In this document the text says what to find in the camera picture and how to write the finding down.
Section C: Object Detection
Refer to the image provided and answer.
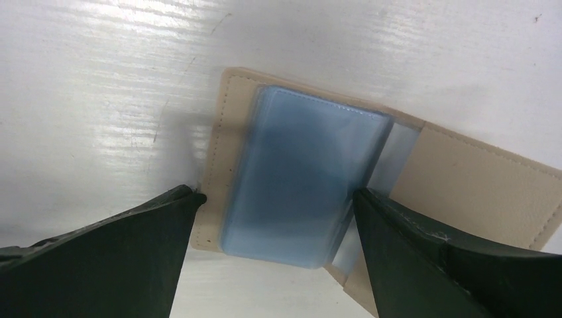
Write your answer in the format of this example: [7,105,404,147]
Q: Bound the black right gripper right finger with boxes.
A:
[352,188,561,317]

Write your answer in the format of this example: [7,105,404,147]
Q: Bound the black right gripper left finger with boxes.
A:
[1,185,207,317]

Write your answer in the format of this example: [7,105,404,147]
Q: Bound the beige card holder wallet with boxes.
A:
[192,68,561,317]

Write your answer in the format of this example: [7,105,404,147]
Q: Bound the blue plastic card sleeves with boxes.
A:
[219,85,420,276]

